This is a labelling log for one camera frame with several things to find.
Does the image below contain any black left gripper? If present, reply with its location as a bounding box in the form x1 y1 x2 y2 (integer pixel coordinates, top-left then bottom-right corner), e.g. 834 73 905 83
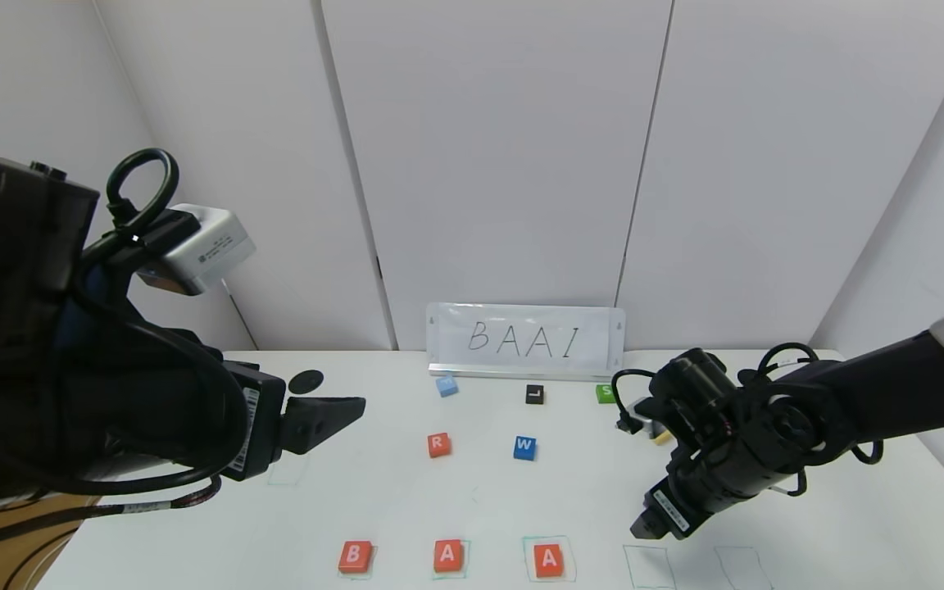
166 360 366 482

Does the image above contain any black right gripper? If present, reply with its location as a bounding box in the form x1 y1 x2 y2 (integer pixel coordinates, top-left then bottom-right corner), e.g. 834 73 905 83
629 456 758 541

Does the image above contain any orange A letter block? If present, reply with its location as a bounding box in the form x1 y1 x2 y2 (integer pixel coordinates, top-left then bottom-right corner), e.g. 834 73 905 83
533 542 566 579
433 538 465 574

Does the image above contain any orange B letter block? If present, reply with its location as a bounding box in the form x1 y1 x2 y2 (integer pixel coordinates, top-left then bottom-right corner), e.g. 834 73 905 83
338 540 374 574

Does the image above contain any white BAAI sign card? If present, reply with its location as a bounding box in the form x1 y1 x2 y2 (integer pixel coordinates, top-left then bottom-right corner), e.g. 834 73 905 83
427 304 626 382

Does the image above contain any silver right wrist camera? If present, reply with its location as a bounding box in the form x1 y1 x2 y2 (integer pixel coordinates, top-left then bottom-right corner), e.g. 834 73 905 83
618 397 668 437

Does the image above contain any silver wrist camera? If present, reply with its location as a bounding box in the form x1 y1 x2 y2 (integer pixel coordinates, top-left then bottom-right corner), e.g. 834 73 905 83
138 203 257 297
618 397 668 437

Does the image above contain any black left wrist camera cable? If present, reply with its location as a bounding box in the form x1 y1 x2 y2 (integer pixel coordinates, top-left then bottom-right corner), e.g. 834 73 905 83
70 147 252 497

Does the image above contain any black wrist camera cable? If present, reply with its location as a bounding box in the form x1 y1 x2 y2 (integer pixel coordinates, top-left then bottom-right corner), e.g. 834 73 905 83
611 342 884 499
70 147 252 497

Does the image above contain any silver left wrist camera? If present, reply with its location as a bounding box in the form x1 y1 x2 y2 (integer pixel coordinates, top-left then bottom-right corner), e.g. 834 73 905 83
138 203 257 297

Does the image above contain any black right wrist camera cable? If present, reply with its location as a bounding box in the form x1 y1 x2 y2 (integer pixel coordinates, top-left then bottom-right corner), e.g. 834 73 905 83
611 342 884 499

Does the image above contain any braided left arm cable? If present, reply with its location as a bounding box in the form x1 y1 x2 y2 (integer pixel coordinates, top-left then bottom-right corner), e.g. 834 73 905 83
0 475 223 558

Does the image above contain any black floor cable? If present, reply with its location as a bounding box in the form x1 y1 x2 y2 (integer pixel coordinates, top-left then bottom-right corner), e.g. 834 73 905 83
1 531 79 590

